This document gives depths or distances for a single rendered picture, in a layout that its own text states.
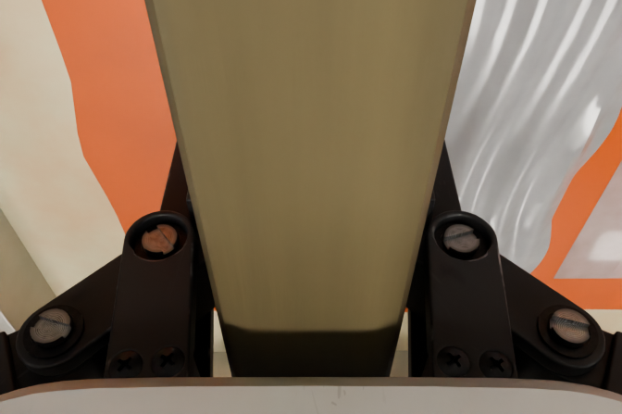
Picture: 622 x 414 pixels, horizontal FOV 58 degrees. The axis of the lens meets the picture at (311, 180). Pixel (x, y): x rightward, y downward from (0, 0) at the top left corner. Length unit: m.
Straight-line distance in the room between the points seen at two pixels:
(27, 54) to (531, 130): 0.18
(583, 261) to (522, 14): 0.16
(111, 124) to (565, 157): 0.18
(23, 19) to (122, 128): 0.05
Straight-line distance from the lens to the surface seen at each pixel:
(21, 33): 0.22
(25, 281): 0.31
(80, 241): 0.30
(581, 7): 0.21
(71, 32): 0.21
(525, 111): 0.23
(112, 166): 0.25
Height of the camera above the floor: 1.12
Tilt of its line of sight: 43 degrees down
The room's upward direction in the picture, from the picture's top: 179 degrees clockwise
